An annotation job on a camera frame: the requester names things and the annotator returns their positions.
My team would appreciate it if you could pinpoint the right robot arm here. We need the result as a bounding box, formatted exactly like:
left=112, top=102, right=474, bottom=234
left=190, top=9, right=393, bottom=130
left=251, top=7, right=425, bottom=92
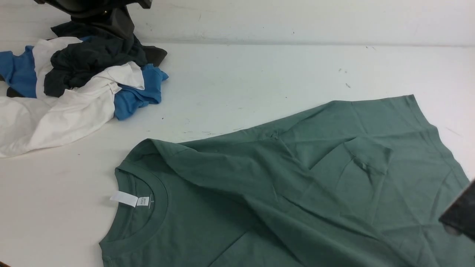
left=438, top=180, right=475, bottom=242

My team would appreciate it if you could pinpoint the dark navy shirt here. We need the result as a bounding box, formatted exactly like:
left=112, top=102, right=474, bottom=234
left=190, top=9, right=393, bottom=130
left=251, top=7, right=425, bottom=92
left=43, top=21, right=167, bottom=98

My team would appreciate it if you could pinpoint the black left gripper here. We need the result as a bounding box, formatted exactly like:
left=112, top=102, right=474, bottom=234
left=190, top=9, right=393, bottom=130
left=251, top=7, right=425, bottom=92
left=36, top=0, right=153, bottom=39

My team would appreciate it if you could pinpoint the green long-sleeved shirt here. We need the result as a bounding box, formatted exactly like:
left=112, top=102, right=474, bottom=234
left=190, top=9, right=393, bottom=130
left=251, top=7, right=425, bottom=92
left=99, top=95, right=474, bottom=267

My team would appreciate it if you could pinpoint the blue shirt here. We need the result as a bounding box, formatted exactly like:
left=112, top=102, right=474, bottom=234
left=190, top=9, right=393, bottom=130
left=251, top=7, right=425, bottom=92
left=1, top=37, right=168, bottom=121

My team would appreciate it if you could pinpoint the white shirt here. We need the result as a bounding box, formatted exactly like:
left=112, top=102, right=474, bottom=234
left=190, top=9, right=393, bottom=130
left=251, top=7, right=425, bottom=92
left=0, top=36, right=145, bottom=159

